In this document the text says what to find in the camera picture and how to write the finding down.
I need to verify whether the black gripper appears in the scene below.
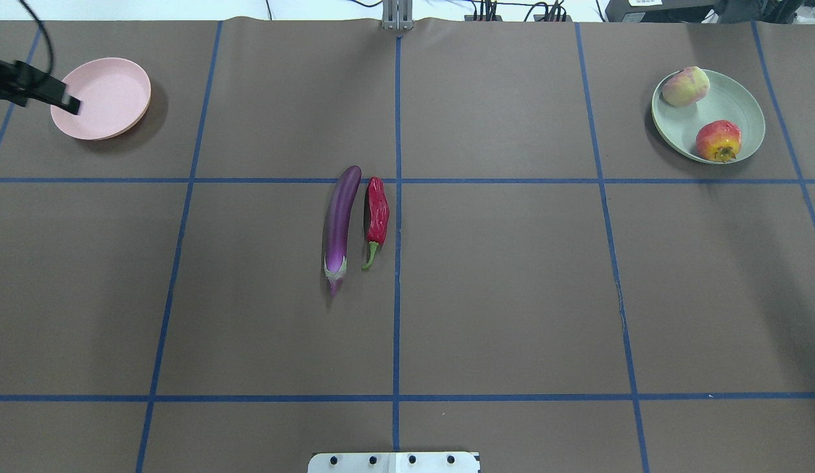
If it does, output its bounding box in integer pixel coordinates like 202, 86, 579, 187
0, 60, 82, 116

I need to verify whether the purple eggplant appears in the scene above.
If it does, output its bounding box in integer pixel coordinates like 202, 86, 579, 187
323, 166, 362, 297

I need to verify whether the red chili pepper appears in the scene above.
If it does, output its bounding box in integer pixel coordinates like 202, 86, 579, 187
362, 176, 390, 271

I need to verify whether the peach fruit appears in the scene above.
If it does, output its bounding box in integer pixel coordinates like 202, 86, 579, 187
661, 66, 711, 108

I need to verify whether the red pomegranate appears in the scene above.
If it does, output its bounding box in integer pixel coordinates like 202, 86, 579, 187
695, 120, 741, 164

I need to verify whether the pink plate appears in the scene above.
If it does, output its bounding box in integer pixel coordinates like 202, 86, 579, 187
51, 57, 152, 141

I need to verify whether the green plate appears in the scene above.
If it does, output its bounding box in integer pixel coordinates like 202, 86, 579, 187
651, 69, 765, 164

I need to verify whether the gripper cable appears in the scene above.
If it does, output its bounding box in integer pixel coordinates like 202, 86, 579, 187
18, 0, 55, 76

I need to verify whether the aluminium frame post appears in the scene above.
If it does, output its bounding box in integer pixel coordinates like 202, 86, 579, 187
382, 0, 415, 31

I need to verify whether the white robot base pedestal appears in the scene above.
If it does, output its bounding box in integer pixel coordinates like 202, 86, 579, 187
306, 451, 481, 472

